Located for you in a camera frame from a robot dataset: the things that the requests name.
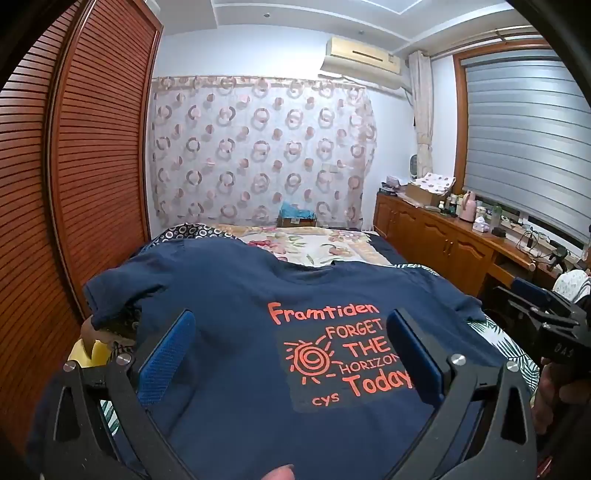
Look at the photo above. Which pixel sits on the wall air conditioner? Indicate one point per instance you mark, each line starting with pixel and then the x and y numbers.
pixel 364 60

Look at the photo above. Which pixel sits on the open cardboard box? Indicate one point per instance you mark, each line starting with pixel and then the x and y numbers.
pixel 425 196

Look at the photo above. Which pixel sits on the navy blue bed sheet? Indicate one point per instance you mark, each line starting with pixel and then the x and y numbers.
pixel 383 247

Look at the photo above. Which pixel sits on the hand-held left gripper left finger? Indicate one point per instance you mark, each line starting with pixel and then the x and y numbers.
pixel 166 355

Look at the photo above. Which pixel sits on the tissue pack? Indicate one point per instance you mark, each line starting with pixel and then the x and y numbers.
pixel 481 225

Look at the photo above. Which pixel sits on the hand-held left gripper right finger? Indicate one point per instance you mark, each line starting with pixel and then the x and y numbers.
pixel 415 355

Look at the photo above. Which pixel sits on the long wooden cabinet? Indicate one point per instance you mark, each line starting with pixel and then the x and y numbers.
pixel 438 240

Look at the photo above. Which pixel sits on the dark circle-patterned garment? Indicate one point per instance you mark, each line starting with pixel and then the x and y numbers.
pixel 194 230

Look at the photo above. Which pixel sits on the green bottle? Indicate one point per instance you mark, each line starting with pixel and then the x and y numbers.
pixel 496 216

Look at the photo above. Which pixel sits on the white patterned bag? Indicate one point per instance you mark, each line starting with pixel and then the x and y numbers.
pixel 572 286

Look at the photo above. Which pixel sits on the cardboard box with blue bag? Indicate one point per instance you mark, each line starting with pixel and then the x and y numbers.
pixel 298 214

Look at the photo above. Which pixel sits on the wooden louvered wardrobe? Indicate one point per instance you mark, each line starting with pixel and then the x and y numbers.
pixel 69 184

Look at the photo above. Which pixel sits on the navy blue printed t-shirt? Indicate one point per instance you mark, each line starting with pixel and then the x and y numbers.
pixel 231 300

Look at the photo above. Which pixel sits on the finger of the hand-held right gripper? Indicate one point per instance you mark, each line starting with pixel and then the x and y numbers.
pixel 531 290

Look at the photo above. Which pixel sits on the person's right hand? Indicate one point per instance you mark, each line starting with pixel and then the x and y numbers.
pixel 547 387

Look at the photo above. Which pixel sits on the small white fan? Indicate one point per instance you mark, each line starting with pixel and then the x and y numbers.
pixel 414 167

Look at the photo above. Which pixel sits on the yellow cloth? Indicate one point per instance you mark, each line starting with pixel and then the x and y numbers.
pixel 92 353

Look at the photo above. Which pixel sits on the person's left hand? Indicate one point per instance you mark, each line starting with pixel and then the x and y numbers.
pixel 279 473

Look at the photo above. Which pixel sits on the sheer circle-print curtain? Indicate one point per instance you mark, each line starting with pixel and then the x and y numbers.
pixel 258 152

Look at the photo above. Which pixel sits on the pink thermos jug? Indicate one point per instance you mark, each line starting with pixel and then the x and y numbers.
pixel 470 206

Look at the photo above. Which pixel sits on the grey window blind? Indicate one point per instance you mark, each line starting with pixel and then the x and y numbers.
pixel 531 138

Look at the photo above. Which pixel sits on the palm leaf bed sheet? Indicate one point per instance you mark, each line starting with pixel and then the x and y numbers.
pixel 503 350

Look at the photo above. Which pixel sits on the small black box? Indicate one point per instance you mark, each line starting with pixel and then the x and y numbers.
pixel 498 232

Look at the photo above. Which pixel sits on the beige side curtain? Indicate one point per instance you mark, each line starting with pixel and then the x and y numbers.
pixel 422 115

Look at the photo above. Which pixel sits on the purple plastic bag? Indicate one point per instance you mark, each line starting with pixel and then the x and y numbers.
pixel 393 182

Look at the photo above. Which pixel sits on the floral blanket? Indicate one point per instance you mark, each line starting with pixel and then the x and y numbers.
pixel 300 244

